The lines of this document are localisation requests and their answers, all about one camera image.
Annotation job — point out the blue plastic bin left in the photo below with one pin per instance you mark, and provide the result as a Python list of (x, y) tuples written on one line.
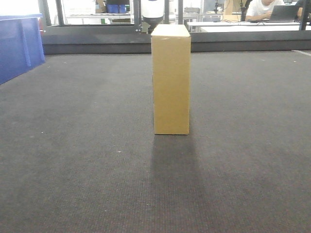
[(21, 46)]

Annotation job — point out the blue storage crates background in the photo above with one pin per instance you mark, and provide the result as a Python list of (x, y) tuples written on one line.
[(116, 9)]

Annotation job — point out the white work table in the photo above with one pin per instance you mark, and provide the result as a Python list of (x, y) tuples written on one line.
[(225, 27)]

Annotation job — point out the dark laptop computer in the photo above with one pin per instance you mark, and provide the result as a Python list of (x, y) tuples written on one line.
[(283, 13)]

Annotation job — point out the tall brown cardboard box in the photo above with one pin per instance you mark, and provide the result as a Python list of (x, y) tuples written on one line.
[(171, 51)]

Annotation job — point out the white black robot base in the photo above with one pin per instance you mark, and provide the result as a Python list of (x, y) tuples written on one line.
[(152, 12)]

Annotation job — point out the person in white shirt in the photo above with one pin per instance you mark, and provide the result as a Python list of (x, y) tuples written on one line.
[(261, 9)]

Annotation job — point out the black conveyor end frame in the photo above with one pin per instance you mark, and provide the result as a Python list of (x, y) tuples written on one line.
[(127, 38)]

